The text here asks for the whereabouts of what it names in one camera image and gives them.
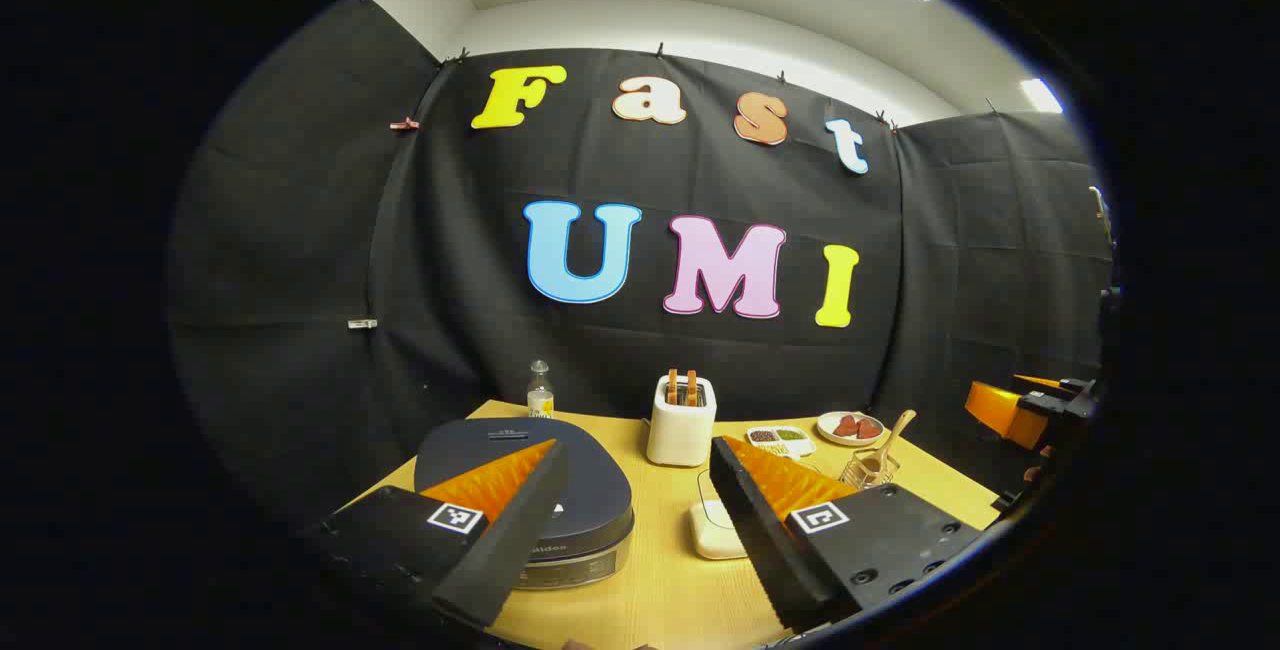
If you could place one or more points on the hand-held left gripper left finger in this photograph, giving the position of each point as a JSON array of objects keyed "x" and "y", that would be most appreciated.
[{"x": 505, "y": 540}]

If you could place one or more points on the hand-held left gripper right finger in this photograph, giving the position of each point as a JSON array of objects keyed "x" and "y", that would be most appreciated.
[{"x": 755, "y": 530}]

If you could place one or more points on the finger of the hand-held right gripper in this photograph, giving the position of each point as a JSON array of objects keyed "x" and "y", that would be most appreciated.
[
  {"x": 1038, "y": 382},
  {"x": 995, "y": 412}
]

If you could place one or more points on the white rice box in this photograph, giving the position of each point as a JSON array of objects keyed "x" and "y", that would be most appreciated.
[{"x": 712, "y": 535}]

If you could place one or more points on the dark grey rice cooker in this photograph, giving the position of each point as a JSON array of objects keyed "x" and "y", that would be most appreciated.
[{"x": 480, "y": 452}]

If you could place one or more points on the wooden spoon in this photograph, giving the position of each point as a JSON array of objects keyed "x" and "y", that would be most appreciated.
[{"x": 893, "y": 435}]

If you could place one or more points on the white divided bean dish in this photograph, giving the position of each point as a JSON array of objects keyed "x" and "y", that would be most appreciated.
[{"x": 780, "y": 442}]

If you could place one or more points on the white toaster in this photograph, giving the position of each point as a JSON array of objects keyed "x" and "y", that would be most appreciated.
[{"x": 680, "y": 435}]

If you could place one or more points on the white round plate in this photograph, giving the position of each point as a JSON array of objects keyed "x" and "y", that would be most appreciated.
[{"x": 828, "y": 430}]

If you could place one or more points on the red meat piece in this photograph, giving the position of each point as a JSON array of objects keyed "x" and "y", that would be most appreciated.
[
  {"x": 847, "y": 426},
  {"x": 869, "y": 428}
]

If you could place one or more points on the small glass bottle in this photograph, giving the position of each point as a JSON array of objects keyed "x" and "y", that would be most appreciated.
[{"x": 540, "y": 395}]

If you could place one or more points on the toast slice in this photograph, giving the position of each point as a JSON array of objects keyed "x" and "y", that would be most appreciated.
[
  {"x": 673, "y": 388},
  {"x": 691, "y": 388}
]

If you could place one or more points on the red clip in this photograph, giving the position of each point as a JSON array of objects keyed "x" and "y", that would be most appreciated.
[{"x": 404, "y": 124}]

